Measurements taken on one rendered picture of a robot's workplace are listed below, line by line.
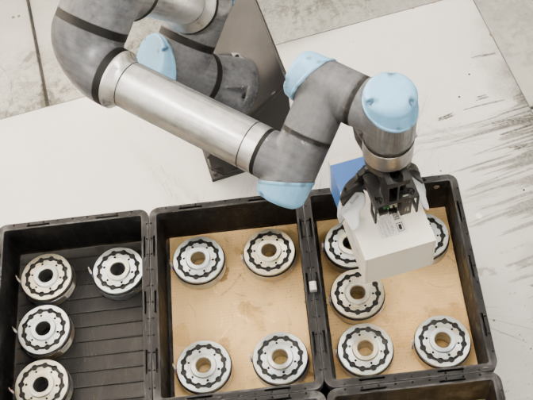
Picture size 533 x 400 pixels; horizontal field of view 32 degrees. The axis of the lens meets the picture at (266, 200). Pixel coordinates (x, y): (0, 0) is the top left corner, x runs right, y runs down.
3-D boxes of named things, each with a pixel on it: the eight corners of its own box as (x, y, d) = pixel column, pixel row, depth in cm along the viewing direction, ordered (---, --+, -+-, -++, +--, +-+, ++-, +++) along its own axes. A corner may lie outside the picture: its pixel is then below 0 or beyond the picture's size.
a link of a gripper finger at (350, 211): (334, 244, 151) (366, 213, 144) (323, 214, 153) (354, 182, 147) (349, 245, 152) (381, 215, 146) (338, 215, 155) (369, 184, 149)
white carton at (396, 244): (329, 186, 165) (327, 159, 158) (393, 168, 166) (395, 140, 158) (364, 284, 155) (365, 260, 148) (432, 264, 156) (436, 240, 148)
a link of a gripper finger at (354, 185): (335, 205, 149) (365, 174, 143) (331, 198, 149) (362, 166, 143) (358, 207, 151) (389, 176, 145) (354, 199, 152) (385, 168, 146)
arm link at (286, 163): (16, 75, 143) (288, 216, 129) (40, 9, 141) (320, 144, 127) (57, 79, 154) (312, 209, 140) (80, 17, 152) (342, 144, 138)
